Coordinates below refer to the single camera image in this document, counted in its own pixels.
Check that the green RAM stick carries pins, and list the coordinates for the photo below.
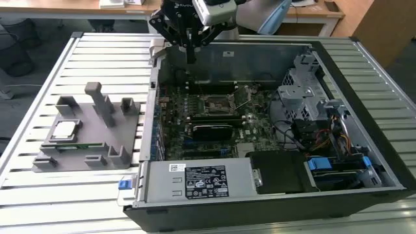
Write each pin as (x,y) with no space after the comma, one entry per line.
(83,146)

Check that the silver square CPU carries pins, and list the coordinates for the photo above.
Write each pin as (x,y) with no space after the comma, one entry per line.
(65,130)

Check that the wooden cabinet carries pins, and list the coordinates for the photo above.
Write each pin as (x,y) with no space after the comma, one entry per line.
(383,24)

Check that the silver chipset heatsink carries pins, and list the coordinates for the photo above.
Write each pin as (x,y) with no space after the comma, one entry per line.
(245,149)

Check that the black open PC case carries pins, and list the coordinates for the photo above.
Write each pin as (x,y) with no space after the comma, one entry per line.
(227,214)

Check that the silver rounded wrist camera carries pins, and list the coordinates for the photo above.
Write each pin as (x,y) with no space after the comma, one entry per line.
(217,11)

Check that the CPU socket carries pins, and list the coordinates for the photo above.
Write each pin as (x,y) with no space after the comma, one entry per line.
(217,106)

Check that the grey power supply unit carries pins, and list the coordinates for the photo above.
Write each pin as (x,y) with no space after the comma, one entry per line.
(163,180)

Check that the blue case latch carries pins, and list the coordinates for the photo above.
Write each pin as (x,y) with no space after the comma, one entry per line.
(125,185)

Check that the silver metal drive cage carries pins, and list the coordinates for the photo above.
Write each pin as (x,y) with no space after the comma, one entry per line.
(294,93)

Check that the black RAM slot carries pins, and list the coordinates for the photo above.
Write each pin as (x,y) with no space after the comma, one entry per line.
(211,84)
(211,89)

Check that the wooden desk white frame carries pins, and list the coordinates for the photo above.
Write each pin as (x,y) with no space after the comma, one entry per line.
(49,8)

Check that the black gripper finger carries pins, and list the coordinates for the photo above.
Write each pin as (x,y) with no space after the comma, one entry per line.
(213,35)
(166,29)

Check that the green motherboard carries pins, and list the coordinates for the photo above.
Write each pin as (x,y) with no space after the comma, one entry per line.
(261,114)

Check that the white box black print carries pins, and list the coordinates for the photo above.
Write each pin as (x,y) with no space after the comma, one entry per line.
(135,2)

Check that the grey parts rack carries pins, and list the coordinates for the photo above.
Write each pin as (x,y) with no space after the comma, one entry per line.
(94,146)

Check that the black plastic shroud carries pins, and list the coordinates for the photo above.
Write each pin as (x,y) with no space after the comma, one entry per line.
(279,170)

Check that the black expansion slot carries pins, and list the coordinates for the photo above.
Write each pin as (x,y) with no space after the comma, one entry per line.
(202,154)

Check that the hard disk in blue carrier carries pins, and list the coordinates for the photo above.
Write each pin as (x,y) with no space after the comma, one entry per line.
(321,164)

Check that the black phone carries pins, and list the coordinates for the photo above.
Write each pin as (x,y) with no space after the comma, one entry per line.
(331,6)

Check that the black mesh waste bin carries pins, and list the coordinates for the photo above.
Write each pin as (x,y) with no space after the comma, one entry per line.
(23,29)

